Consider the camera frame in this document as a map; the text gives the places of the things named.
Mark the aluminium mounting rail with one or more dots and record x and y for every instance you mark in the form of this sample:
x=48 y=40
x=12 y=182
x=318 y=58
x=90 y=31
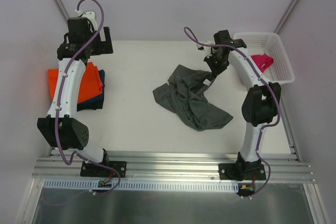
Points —
x=285 y=168

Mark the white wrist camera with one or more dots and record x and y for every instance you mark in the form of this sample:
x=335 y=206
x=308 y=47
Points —
x=91 y=16
x=206 y=47

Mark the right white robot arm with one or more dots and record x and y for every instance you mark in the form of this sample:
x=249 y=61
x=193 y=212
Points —
x=260 y=108

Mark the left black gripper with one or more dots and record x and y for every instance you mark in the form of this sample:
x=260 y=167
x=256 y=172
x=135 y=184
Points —
x=104 y=42

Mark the right aluminium frame post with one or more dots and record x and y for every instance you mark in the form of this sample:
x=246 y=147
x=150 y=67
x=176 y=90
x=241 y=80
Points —
x=286 y=15

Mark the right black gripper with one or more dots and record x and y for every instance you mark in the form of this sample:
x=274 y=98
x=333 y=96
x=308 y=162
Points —
x=214 y=65

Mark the grey t shirt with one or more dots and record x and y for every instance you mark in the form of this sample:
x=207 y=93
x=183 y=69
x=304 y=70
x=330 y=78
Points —
x=183 y=94

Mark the navy folded t shirt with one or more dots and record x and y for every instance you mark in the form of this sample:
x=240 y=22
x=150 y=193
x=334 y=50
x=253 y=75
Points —
x=96 y=102

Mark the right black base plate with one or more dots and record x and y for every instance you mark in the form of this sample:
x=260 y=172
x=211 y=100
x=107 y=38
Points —
x=231 y=171

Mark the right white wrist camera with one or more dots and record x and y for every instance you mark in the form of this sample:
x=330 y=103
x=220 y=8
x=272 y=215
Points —
x=206 y=47

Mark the orange folded t shirt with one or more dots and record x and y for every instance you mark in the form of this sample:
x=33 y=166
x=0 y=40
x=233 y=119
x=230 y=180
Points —
x=91 y=85

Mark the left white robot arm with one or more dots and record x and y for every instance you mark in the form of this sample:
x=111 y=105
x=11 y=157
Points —
x=60 y=127

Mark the white slotted cable duct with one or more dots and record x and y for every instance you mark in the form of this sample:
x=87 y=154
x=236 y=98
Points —
x=92 y=184

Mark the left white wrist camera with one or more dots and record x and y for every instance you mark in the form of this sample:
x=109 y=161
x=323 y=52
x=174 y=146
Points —
x=91 y=16

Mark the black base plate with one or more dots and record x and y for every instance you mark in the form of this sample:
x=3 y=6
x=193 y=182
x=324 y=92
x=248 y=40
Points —
x=231 y=171
x=91 y=170

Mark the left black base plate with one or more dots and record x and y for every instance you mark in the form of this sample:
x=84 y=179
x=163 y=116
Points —
x=91 y=170

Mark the white plastic basket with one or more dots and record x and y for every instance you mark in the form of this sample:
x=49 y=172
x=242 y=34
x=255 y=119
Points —
x=268 y=53

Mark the magenta t shirt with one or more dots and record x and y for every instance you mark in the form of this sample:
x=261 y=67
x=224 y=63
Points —
x=263 y=62

